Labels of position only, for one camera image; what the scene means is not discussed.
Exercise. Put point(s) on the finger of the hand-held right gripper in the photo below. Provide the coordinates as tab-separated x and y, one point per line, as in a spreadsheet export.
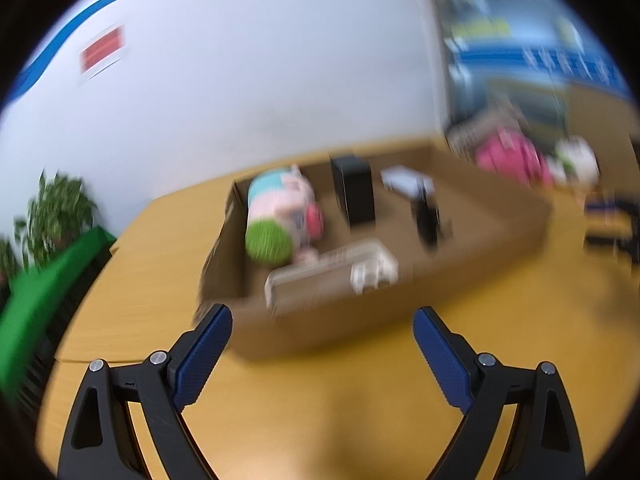
612	206
610	245

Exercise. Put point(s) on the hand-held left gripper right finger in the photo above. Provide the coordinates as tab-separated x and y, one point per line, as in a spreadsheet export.
440	355

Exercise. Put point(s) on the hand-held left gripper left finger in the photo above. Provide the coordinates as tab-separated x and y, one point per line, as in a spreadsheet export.
205	355

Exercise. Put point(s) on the brown cardboard box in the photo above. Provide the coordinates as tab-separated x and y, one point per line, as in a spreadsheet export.
490	220

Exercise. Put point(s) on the small black bottle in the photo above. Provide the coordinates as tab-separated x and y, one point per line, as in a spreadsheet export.
427	220

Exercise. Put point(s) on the pink green blue plush toy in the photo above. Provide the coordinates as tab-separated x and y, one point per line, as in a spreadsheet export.
280	210

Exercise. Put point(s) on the small white box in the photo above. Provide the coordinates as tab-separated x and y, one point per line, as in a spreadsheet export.
402	179

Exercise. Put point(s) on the black rectangular box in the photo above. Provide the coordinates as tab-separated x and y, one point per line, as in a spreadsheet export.
356	190

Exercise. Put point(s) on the wooden desktop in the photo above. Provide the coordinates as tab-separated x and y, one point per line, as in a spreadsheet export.
150	280

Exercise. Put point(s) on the white and green toy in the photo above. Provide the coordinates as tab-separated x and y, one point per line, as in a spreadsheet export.
577	160

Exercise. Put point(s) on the beige cloth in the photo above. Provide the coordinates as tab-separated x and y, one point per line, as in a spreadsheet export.
475	132

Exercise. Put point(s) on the green chair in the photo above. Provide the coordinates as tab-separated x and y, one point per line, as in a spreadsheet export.
45	300

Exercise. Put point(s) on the green potted plant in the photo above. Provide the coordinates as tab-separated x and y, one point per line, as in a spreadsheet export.
55	215

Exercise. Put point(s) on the blue wall poster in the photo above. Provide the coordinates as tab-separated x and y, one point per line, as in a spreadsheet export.
520	55

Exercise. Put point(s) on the red wall sign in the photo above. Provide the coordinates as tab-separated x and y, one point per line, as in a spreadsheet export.
102	52

